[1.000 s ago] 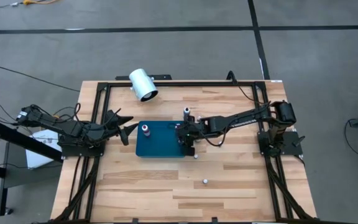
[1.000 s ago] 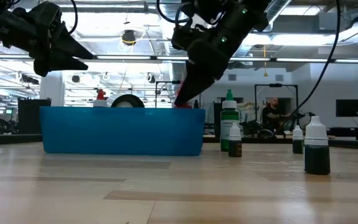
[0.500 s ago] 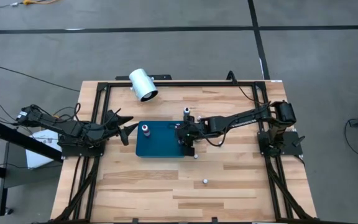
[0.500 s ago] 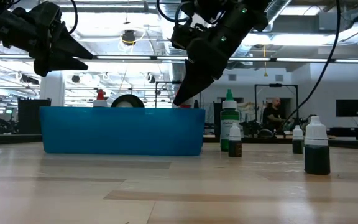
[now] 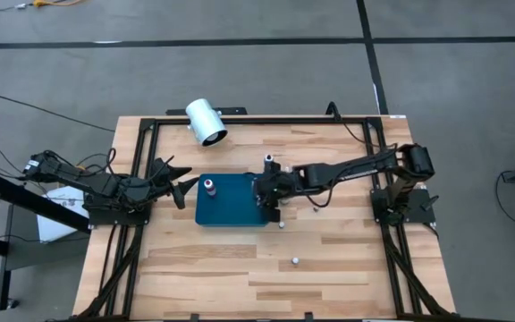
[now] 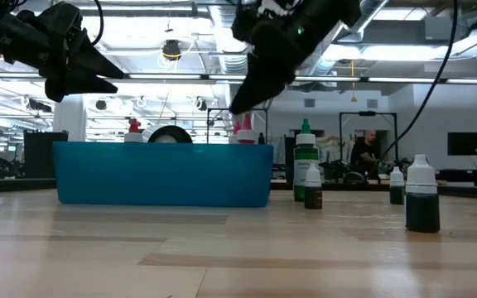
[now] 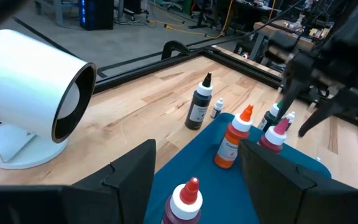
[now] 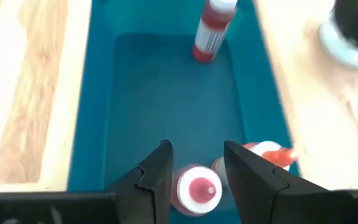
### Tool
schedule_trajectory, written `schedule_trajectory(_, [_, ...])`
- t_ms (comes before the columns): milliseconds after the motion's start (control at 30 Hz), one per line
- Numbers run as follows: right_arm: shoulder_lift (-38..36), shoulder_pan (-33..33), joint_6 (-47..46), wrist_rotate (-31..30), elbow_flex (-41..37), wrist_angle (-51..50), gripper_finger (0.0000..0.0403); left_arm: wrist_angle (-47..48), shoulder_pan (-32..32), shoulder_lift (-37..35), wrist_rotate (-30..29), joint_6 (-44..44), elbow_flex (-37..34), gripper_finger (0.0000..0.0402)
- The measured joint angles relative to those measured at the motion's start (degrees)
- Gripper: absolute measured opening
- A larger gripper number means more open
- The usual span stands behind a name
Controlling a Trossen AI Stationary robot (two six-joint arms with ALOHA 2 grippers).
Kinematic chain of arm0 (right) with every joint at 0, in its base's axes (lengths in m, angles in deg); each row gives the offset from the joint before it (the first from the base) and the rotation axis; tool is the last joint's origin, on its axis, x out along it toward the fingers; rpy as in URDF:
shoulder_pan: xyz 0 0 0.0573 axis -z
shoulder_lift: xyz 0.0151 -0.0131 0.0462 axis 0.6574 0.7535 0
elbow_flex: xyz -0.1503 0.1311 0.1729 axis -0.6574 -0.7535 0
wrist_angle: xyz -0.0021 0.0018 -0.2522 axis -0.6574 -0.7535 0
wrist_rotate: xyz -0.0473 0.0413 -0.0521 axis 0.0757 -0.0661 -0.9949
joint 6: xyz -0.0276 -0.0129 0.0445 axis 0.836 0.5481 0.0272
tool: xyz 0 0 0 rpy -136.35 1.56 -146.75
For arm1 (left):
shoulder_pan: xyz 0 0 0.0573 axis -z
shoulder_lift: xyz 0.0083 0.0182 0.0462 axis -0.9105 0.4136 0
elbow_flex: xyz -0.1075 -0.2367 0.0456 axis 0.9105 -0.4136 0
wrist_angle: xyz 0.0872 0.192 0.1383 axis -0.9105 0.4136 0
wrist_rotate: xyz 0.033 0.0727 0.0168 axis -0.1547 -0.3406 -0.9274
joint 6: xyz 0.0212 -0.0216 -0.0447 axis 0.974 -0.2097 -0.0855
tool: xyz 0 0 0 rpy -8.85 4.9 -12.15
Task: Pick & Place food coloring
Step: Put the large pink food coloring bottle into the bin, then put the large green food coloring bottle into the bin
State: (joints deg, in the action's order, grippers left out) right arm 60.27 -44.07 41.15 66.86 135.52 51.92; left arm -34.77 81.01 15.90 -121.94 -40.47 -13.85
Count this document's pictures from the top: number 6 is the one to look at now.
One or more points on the black overhead camera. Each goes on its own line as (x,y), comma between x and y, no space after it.
(171,49)

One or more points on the blue plastic tray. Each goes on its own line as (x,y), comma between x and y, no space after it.
(160,174)

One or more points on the patterned white cloth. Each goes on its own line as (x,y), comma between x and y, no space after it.
(333,149)

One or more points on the black aluminium table frame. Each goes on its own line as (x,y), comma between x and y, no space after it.
(23,184)

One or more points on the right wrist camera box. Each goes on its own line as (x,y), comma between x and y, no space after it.
(247,29)

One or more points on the white cylinder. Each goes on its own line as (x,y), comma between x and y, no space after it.
(168,133)

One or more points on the dark cap food coloring bottle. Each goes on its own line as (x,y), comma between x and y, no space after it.
(261,140)

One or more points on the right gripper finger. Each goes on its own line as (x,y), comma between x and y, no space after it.
(263,78)

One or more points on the pink cap food coloring bottle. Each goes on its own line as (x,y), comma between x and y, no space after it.
(247,134)

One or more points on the small dark bottle white cap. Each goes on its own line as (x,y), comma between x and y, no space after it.
(396,194)

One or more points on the person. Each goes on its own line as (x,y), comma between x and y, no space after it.
(364,155)

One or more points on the orange cap food coloring bottle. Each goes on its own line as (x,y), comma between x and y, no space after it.
(133,134)

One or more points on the small white ball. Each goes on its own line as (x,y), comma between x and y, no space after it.
(422,211)
(313,194)

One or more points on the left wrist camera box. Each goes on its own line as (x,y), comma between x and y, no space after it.
(60,20)

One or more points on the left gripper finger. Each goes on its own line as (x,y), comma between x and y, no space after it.
(85,86)
(93,62)

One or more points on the black monitor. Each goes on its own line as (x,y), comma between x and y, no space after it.
(466,144)

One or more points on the black cabinet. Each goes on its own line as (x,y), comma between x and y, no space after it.
(39,157)

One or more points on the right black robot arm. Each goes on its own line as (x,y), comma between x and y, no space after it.
(338,12)

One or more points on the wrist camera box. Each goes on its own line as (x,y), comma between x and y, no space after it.
(60,20)
(247,29)

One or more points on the green cap food coloring bottle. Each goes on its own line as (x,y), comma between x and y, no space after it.
(304,153)

